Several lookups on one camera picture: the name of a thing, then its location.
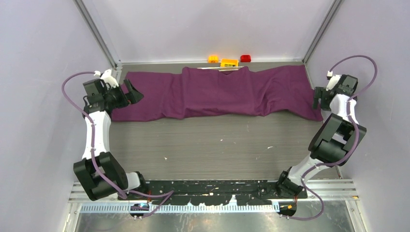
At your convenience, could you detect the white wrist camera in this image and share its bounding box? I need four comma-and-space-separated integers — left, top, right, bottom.
94, 69, 119, 88
325, 71, 341, 91

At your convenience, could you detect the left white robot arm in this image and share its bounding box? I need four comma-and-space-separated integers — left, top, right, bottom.
73, 78, 148, 201

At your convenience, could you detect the steel instrument tray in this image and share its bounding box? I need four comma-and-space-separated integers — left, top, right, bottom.
198, 66, 244, 72

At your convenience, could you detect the orange yellow toy block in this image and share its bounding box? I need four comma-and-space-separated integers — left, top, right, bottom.
220, 58, 239, 67

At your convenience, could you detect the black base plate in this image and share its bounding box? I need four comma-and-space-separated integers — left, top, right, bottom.
142, 180, 295, 206

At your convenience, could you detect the small orange block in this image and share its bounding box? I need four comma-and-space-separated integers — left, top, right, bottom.
207, 55, 219, 63

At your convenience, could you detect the red block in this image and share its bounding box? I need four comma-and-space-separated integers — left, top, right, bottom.
240, 55, 251, 63

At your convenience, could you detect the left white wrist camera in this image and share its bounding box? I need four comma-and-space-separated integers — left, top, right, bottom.
94, 69, 119, 88

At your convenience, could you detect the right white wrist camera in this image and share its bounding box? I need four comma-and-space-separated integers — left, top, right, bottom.
325, 71, 341, 91

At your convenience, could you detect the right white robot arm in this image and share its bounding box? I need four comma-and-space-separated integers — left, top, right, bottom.
276, 73, 367, 199

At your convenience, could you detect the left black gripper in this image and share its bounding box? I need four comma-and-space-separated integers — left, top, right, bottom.
104, 80, 144, 109

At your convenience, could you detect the purple cloth wrap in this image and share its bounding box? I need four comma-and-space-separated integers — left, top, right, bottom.
111, 65, 323, 122

